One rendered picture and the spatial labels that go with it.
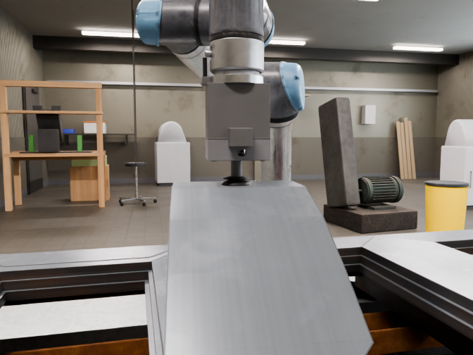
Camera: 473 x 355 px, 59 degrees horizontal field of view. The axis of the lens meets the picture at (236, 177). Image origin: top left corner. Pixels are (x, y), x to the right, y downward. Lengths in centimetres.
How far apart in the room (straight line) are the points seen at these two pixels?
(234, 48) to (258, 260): 28
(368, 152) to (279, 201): 1132
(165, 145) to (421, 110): 706
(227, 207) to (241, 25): 23
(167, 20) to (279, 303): 47
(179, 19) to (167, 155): 888
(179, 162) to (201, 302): 921
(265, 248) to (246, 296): 7
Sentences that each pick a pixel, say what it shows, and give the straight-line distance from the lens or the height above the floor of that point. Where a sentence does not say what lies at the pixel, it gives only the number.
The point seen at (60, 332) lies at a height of 68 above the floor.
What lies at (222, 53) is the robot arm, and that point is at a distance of 57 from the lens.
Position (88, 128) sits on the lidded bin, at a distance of 994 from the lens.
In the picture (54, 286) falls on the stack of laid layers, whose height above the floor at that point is 83.
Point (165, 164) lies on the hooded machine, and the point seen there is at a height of 49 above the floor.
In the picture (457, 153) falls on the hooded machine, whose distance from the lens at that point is 734.
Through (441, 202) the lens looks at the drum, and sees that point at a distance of 460.
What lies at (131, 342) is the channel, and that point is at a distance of 86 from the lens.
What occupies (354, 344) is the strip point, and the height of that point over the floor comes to 92.
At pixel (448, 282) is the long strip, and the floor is 87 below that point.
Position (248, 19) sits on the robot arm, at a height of 125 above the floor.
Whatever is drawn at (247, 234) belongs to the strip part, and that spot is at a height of 99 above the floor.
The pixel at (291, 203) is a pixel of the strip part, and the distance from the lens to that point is 53.
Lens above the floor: 110
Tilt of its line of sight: 5 degrees down
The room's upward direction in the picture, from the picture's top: straight up
